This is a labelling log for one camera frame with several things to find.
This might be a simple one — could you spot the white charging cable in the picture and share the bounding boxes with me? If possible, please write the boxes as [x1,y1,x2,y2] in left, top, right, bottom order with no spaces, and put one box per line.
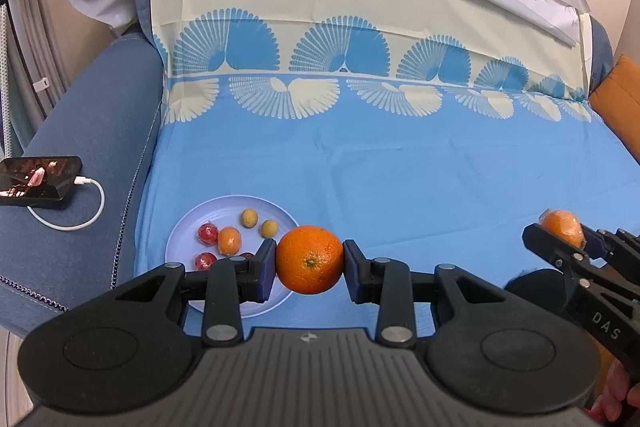
[26,176,107,232]

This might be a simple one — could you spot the small mandarin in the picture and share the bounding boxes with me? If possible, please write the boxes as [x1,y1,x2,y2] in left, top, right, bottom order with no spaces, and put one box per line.
[539,209,586,250]

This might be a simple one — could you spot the pale blue round plate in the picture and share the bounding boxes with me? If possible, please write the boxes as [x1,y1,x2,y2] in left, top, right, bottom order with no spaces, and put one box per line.
[166,194,301,319]

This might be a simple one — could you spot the white slatted rack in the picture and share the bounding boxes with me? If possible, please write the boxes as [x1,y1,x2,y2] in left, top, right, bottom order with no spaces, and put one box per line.
[0,0,71,158]

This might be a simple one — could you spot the black smartphone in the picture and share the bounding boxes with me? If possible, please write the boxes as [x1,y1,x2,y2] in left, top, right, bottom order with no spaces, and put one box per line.
[0,155,83,208]

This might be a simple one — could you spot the orange cushion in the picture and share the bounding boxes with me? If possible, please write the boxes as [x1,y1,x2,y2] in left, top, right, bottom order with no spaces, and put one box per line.
[589,54,640,152]

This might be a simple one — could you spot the person's right hand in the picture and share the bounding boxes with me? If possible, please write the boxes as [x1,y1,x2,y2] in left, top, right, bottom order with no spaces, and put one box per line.
[587,357,640,423]

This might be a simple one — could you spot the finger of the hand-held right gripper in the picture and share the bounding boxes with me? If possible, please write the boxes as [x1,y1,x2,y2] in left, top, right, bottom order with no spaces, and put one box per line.
[521,223,593,280]
[582,228,640,266]

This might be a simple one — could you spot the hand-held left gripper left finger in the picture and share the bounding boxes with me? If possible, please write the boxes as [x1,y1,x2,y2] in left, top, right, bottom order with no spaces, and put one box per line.
[112,239,278,349]

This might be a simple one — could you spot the large orange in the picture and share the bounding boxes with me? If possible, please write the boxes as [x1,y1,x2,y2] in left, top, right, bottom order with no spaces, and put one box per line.
[275,225,346,295]

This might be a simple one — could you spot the orange kumquat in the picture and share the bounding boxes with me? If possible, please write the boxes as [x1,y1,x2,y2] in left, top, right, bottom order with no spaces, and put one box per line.
[217,227,242,256]

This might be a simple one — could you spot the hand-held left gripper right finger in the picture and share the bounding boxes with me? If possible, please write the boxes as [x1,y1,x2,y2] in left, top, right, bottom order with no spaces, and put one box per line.
[342,239,507,349]

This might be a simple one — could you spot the blue cream fan-printed sheet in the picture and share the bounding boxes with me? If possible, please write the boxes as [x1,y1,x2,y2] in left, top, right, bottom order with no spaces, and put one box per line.
[132,0,640,343]

